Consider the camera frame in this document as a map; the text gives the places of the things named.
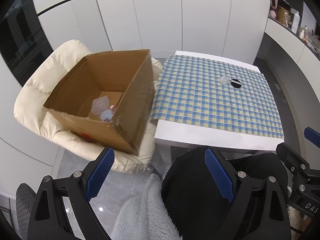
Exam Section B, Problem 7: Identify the blue purple small bottle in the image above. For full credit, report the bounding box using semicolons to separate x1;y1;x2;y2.
99;109;114;122

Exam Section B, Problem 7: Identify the grey perforated chair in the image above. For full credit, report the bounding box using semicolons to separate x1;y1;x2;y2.
16;183;36;239

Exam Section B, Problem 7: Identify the grey fluffy blanket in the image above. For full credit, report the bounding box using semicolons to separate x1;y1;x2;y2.
111;174;182;240

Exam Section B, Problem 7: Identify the white low table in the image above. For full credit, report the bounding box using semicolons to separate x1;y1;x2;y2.
155;51;284;163

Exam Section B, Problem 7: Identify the cream padded armchair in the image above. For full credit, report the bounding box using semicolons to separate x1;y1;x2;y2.
14;40;163;173

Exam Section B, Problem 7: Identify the blue yellow checkered tablecloth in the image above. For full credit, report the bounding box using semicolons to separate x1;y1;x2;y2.
150;55;284;139

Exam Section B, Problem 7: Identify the brown cardboard box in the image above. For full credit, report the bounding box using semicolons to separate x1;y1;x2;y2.
44;49;155;154

